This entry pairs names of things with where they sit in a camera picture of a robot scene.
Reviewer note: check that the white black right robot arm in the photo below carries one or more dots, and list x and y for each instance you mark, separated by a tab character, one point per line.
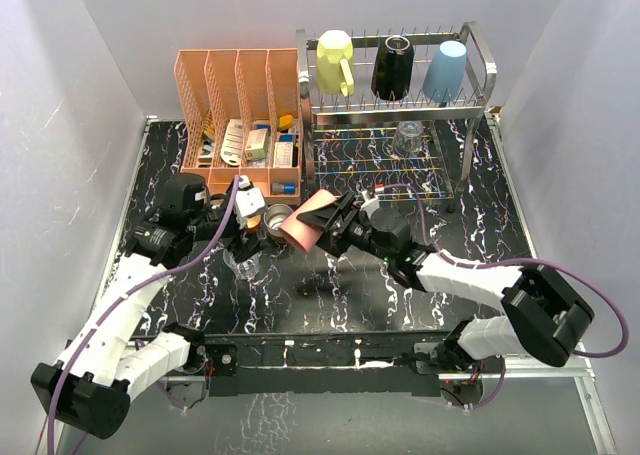
538	313

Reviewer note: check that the white barcode label card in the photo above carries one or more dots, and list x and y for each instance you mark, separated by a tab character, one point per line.
232	143

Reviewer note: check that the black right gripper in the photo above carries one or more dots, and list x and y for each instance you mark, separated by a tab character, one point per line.
333	241

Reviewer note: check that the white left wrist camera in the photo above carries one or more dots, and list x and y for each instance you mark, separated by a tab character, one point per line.
248	203

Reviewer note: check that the stainless steel dish rack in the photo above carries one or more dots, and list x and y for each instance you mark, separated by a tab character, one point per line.
364	109

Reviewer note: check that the yellow faceted mug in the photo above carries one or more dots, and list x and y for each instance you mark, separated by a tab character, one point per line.
334	63

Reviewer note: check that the light blue cup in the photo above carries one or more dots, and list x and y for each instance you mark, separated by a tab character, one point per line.
445	74

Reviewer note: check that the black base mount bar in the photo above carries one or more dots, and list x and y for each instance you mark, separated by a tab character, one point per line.
338	363

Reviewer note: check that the clear ribbed glass cup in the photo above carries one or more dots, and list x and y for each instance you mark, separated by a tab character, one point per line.
407	140

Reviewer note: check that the yellow black small object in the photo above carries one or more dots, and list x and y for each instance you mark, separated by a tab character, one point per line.
285	122

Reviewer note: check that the black glossy cup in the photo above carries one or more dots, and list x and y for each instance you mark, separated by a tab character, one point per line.
392	70

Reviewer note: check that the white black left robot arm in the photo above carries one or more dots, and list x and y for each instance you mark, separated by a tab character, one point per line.
125	305

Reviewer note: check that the orange plastic file organizer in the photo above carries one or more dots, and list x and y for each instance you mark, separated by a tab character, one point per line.
242	113

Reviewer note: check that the aluminium frame rail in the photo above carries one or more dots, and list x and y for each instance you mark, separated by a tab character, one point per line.
93	384

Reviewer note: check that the stainless steel cup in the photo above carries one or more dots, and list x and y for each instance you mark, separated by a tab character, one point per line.
273	218

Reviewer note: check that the white red printed box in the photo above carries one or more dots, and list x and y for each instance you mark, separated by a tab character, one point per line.
283	154

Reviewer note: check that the small orange mug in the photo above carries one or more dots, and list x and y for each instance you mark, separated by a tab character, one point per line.
254	224

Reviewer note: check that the white green small box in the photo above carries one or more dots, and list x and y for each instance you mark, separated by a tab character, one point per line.
257	144

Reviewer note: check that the blue grey cylinder battery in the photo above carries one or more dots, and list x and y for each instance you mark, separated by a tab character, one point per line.
283	188

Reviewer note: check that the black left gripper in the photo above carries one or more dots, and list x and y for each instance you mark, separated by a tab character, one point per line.
243	248

